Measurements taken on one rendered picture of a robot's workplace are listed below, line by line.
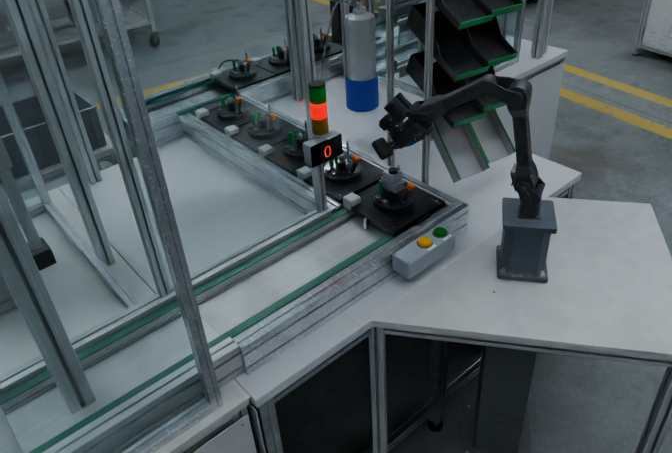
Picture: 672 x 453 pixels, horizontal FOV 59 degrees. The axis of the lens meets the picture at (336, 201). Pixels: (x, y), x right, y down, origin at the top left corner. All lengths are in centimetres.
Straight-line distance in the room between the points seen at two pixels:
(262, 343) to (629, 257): 116
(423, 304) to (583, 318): 44
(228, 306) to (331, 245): 39
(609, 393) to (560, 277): 98
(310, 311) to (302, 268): 21
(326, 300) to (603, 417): 142
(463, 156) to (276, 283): 79
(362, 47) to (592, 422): 181
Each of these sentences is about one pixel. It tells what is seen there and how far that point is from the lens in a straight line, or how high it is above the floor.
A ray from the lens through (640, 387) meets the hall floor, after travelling 286.
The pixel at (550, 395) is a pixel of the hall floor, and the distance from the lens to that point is 272.
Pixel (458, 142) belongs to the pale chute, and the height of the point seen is 108.
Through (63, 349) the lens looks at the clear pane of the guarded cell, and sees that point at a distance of 125.
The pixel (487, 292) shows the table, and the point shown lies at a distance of 181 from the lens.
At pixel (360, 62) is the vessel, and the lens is 274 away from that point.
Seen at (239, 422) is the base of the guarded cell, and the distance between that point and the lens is 161.
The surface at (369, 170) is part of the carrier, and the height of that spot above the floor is 97.
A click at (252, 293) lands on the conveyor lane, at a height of 92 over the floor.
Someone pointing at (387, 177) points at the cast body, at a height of 107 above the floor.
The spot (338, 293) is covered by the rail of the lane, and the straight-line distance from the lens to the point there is 167.
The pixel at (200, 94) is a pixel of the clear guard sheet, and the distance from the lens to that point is 155.
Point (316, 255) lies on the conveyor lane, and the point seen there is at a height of 92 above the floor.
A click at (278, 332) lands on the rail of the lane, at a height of 93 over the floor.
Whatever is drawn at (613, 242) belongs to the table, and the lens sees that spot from 210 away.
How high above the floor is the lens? 208
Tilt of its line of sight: 34 degrees down
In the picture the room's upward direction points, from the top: 4 degrees counter-clockwise
